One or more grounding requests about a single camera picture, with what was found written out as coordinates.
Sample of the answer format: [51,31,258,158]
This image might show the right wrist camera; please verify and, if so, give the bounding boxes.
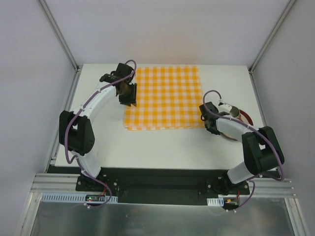
[218,102,232,114]

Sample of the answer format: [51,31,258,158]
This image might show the red rimmed ceramic plate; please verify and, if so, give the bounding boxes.
[220,109,253,142]

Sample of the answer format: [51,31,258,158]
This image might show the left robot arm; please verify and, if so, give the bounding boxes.
[59,59,137,191]

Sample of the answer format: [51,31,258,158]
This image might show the aluminium front rail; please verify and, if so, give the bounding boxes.
[31,173,297,199]

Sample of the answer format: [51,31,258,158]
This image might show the cable duct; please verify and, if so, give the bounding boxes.
[41,193,118,204]
[207,197,224,207]

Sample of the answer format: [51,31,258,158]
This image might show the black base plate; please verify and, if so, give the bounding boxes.
[75,167,255,206]

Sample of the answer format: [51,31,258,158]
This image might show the frame post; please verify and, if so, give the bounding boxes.
[248,0,298,75]
[37,0,80,72]

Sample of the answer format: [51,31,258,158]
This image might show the orange checkered cloth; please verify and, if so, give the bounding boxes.
[124,65,203,131]

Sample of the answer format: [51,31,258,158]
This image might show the metal cup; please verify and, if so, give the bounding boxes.
[229,106,241,118]

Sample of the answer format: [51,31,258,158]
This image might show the left cable duct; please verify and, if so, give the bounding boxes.
[41,193,118,204]

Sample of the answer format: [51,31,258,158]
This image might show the left frame post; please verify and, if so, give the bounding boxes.
[37,0,80,72]

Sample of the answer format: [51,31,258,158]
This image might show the right cable duct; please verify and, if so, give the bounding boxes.
[207,197,224,207]

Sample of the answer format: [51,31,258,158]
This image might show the right frame post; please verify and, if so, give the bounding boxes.
[248,0,298,75]

